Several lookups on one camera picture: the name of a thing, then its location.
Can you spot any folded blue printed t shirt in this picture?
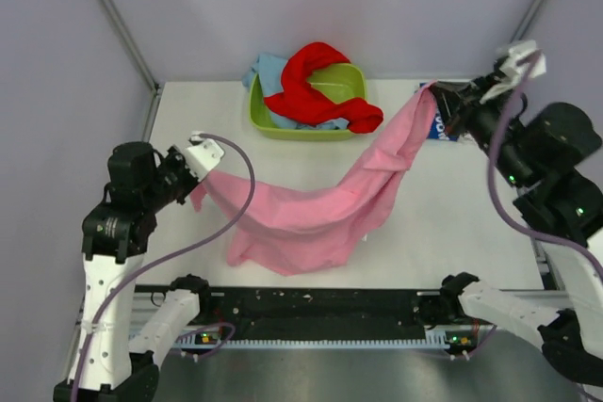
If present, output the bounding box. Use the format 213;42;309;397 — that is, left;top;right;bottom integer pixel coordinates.
416;82;459;142

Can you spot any green plastic basin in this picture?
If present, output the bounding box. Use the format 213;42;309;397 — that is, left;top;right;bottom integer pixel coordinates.
244;63;367;142

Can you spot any red t shirt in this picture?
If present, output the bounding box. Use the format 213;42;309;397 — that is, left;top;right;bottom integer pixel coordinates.
264;41;383;134

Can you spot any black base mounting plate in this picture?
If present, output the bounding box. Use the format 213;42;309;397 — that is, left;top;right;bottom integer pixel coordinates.
196;287;448;340

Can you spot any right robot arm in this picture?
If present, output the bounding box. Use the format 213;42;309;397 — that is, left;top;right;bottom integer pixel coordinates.
430;74;602;388

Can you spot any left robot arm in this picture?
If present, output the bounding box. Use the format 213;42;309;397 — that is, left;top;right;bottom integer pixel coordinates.
53;138;224;401

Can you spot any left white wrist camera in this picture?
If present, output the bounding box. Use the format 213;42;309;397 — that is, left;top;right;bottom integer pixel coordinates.
182;132;225;182

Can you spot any grey slotted cable duct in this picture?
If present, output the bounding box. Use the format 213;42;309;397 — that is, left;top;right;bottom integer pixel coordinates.
173;329;453;351

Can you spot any left aluminium corner post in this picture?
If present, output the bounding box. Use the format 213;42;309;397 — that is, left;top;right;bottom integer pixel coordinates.
70;0;162;92

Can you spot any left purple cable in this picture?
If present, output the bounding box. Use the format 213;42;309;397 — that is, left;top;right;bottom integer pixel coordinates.
69;133;256;402

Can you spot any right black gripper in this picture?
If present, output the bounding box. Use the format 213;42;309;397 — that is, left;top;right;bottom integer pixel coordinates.
427;69;530;186

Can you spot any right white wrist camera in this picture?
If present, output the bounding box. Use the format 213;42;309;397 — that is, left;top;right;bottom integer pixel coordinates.
480;40;546;105

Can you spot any light blue t shirt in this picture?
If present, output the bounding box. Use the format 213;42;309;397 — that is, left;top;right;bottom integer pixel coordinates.
242;53;349;131

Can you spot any aluminium frame rail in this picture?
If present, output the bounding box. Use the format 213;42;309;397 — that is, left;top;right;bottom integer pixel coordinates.
74;292;590;328

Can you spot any pink t shirt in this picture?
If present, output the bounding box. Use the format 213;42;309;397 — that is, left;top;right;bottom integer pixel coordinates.
190;86;436;276

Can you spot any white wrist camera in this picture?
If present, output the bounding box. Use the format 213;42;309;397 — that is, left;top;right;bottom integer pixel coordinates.
182;132;225;182
480;40;546;105

